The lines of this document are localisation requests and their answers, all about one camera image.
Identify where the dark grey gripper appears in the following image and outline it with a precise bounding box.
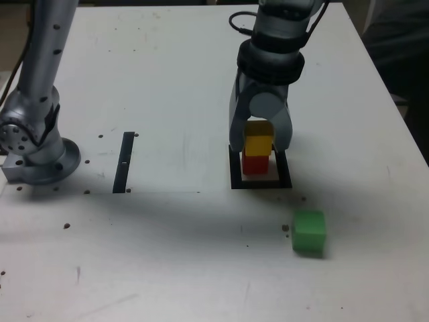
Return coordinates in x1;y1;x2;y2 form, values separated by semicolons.
229;74;295;153

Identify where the yellow cube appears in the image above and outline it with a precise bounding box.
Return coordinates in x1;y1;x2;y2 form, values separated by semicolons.
243;121;274;158

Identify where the red cube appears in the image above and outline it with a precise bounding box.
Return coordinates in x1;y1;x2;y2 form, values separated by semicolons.
241;151;270;176

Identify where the green cube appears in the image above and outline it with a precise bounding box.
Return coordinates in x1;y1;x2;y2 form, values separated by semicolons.
290;209;327;253

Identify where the black tape square outline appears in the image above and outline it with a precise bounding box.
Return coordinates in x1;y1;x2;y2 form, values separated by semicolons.
228;143;293;190

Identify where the black tape strip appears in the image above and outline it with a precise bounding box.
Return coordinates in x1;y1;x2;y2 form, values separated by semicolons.
112;131;135;195

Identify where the person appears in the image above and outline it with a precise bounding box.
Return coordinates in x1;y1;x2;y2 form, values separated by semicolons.
360;0;429;100

